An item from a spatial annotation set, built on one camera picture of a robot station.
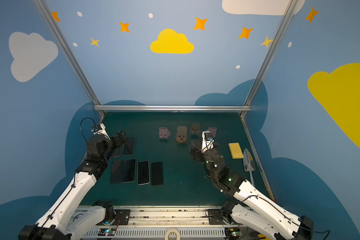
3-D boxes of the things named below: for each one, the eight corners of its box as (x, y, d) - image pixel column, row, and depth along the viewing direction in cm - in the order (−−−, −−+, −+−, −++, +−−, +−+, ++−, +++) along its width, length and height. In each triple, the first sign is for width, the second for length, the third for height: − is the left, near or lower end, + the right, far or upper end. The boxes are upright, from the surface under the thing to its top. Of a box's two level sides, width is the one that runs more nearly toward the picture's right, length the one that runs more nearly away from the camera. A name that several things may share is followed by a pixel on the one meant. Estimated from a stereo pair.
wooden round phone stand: (175, 143, 105) (175, 134, 96) (175, 135, 109) (175, 126, 101) (187, 143, 105) (187, 134, 97) (186, 135, 109) (187, 126, 101)
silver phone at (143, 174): (138, 185, 87) (137, 184, 85) (137, 163, 96) (137, 161, 94) (150, 183, 88) (149, 182, 86) (148, 161, 97) (148, 159, 95)
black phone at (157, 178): (151, 185, 88) (151, 184, 86) (151, 164, 96) (151, 162, 95) (163, 184, 88) (163, 182, 87) (162, 163, 97) (162, 161, 95)
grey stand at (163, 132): (158, 137, 108) (156, 131, 102) (162, 131, 111) (161, 125, 106) (165, 140, 106) (164, 134, 101) (169, 134, 110) (169, 128, 104)
